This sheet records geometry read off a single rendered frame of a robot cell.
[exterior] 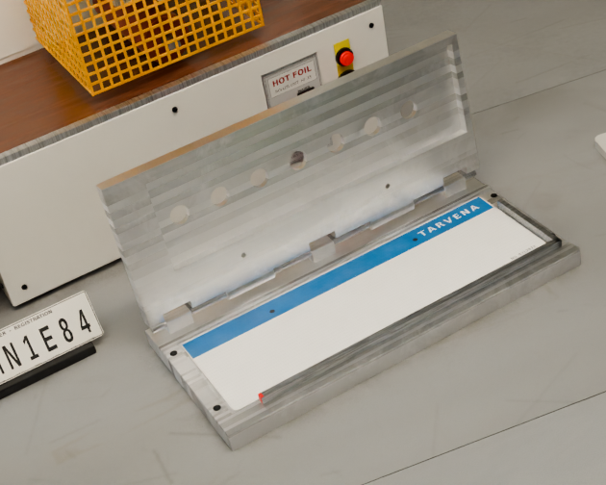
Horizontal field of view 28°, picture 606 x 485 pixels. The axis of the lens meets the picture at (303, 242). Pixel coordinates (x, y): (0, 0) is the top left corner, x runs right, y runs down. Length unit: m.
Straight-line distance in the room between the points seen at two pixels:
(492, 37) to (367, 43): 0.34
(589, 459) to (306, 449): 0.27
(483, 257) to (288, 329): 0.23
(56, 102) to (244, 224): 0.28
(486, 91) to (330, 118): 0.40
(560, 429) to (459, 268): 0.25
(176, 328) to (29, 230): 0.22
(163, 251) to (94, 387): 0.17
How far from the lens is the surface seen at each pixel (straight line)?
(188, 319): 1.33
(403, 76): 1.37
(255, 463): 1.20
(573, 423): 1.19
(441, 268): 1.34
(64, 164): 1.40
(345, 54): 1.50
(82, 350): 1.36
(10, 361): 1.36
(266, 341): 1.29
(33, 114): 1.45
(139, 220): 1.26
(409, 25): 1.88
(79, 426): 1.29
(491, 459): 1.16
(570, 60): 1.74
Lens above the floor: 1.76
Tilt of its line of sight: 36 degrees down
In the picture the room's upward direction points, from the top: 12 degrees counter-clockwise
